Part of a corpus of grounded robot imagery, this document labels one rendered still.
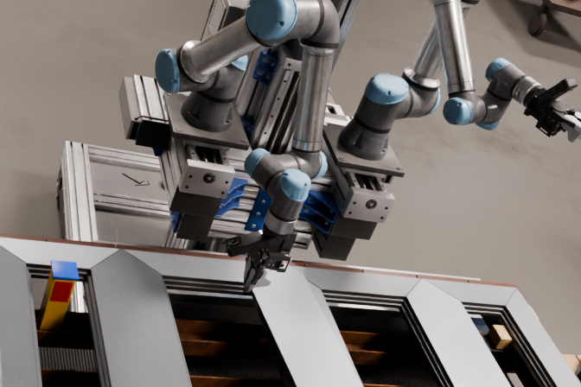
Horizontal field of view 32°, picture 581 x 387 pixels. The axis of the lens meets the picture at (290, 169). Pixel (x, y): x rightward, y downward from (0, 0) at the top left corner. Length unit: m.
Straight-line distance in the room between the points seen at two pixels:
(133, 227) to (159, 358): 1.52
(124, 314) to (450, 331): 0.91
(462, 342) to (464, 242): 2.24
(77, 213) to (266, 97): 1.08
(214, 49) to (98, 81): 2.61
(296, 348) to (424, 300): 0.51
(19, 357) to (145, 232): 1.63
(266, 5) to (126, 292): 0.76
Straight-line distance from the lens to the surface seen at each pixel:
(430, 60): 3.01
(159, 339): 2.38
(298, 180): 2.41
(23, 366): 2.23
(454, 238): 5.00
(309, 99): 2.52
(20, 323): 2.32
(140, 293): 2.49
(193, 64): 2.64
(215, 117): 2.82
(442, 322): 2.83
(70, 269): 2.43
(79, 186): 3.91
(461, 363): 2.73
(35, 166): 4.38
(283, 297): 2.64
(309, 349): 2.52
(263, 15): 2.38
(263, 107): 3.00
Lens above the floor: 2.39
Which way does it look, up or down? 29 degrees down
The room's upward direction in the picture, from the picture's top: 22 degrees clockwise
